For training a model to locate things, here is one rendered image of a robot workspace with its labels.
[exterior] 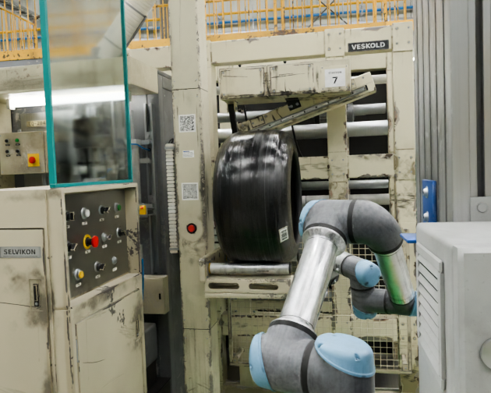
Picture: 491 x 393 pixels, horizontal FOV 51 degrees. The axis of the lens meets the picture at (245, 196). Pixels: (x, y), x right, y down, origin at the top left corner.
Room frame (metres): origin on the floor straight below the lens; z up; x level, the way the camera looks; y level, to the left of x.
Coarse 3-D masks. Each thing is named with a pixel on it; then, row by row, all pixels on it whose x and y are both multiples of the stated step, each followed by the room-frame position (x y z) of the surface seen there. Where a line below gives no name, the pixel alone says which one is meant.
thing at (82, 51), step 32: (64, 0) 1.66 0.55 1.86; (96, 0) 1.86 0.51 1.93; (64, 32) 1.65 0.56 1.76; (96, 32) 1.85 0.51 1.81; (64, 64) 1.64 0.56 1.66; (96, 64) 1.84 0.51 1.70; (64, 96) 1.63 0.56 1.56; (96, 96) 1.83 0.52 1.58; (128, 96) 2.07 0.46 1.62; (64, 128) 1.62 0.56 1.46; (96, 128) 1.82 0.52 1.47; (128, 128) 2.07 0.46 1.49; (64, 160) 1.61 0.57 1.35; (96, 160) 1.81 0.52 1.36; (128, 160) 2.06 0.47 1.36
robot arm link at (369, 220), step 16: (368, 208) 1.28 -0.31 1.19; (352, 224) 1.28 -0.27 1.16; (368, 224) 1.27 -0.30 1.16; (384, 224) 1.28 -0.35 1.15; (368, 240) 1.29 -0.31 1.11; (384, 240) 1.28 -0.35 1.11; (400, 240) 1.31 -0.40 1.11; (384, 256) 1.34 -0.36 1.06; (400, 256) 1.36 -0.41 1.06; (384, 272) 1.40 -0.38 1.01; (400, 272) 1.39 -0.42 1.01; (400, 288) 1.43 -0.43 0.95; (384, 304) 1.54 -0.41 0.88; (400, 304) 1.49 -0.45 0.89; (416, 304) 1.49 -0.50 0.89
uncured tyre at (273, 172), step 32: (224, 160) 2.00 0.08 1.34; (256, 160) 1.96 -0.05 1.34; (288, 160) 2.00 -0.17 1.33; (224, 192) 1.94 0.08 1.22; (256, 192) 1.92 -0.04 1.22; (288, 192) 1.96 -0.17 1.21; (224, 224) 1.96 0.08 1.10; (256, 224) 1.93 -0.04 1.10; (288, 224) 1.96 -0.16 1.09; (256, 256) 2.02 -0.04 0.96; (288, 256) 2.05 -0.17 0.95
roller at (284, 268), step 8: (216, 264) 2.09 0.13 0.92; (224, 264) 2.08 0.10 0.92; (232, 264) 2.08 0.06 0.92; (240, 264) 2.07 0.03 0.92; (248, 264) 2.06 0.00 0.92; (256, 264) 2.05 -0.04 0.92; (264, 264) 2.05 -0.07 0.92; (272, 264) 2.04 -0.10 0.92; (280, 264) 2.03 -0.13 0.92; (288, 264) 2.03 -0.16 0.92; (216, 272) 2.09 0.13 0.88; (224, 272) 2.08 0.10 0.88; (232, 272) 2.07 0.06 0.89; (240, 272) 2.07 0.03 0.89; (248, 272) 2.06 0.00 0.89; (256, 272) 2.05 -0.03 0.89; (264, 272) 2.04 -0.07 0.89; (272, 272) 2.04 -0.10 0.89; (280, 272) 2.03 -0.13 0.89; (288, 272) 2.02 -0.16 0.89
